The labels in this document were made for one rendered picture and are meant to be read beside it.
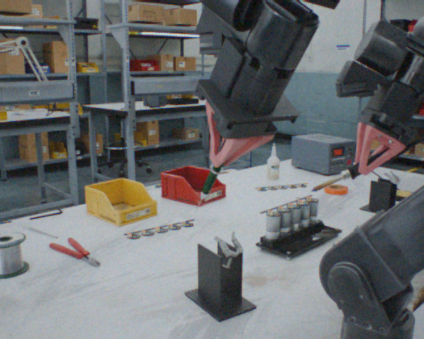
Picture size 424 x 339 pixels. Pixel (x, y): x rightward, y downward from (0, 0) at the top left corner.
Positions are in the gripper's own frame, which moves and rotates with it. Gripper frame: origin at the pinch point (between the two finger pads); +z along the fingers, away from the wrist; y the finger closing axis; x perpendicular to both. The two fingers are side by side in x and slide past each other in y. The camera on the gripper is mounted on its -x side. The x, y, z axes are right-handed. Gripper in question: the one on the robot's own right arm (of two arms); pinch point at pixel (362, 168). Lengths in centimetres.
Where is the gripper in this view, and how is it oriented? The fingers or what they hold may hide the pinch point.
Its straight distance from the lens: 76.3
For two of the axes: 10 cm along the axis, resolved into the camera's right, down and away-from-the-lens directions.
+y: -0.3, 2.2, -9.7
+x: 9.0, 4.4, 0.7
